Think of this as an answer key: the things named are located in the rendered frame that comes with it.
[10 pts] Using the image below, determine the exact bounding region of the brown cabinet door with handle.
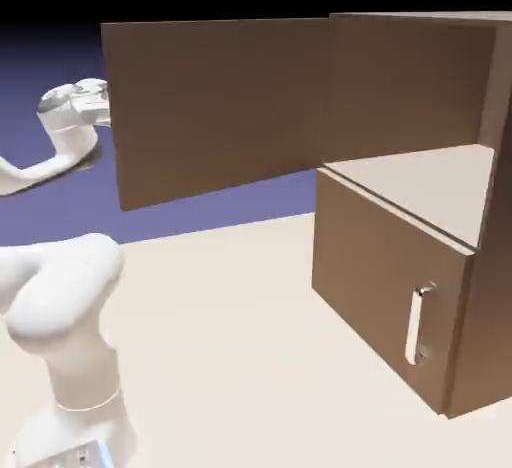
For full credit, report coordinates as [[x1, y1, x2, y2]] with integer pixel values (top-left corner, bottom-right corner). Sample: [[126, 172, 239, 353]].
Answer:
[[311, 166, 477, 418]]

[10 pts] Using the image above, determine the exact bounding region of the brown wooden cabinet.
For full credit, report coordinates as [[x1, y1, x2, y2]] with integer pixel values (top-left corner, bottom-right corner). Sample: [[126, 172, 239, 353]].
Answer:
[[311, 11, 512, 421]]

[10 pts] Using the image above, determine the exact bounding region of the silver curved door handle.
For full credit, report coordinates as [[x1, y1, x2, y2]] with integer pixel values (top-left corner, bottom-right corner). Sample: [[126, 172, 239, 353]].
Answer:
[[404, 281, 438, 367]]

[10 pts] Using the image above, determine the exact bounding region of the brown cabinet door without handle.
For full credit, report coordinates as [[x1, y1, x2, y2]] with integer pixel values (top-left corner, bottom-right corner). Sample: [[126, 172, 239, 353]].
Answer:
[[99, 16, 334, 213]]

